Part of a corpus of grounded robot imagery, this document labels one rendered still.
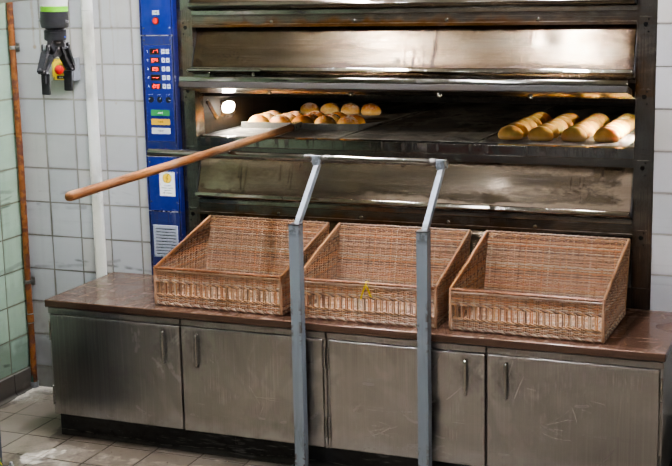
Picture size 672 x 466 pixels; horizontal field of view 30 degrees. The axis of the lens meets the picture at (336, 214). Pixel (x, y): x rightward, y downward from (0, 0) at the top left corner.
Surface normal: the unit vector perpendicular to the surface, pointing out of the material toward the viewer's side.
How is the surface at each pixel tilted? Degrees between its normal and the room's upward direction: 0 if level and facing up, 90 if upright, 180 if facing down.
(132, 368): 90
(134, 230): 90
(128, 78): 90
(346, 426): 91
